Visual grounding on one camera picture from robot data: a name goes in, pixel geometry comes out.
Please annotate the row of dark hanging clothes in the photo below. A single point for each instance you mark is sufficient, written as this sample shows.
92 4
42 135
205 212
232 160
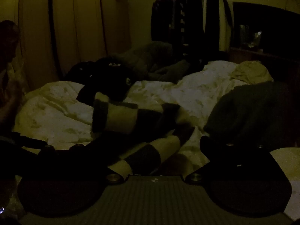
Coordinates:
187 23

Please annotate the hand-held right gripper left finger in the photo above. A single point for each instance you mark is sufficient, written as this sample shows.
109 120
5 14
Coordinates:
86 150

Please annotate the pale bed sheet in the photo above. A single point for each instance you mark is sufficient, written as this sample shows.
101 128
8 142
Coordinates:
286 161

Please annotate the dark wooden cabinet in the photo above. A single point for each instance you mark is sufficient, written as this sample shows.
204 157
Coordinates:
269 28

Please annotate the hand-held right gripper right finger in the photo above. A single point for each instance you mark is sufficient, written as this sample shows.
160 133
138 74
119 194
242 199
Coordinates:
206 143

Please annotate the beige wardrobe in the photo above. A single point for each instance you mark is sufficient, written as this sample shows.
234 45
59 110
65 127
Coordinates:
86 23

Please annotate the grey garment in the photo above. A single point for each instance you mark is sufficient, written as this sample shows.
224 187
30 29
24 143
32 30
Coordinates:
145 56

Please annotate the dark green garment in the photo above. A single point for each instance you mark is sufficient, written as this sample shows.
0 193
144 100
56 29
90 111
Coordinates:
253 112

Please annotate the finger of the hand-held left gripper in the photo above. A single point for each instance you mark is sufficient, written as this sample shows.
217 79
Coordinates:
32 139

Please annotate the white duvet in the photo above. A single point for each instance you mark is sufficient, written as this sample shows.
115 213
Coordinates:
199 91

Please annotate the brown cloth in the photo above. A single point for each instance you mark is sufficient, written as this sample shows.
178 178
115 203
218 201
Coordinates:
9 75

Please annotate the yellow pillow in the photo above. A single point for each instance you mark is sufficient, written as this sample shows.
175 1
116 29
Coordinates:
253 72

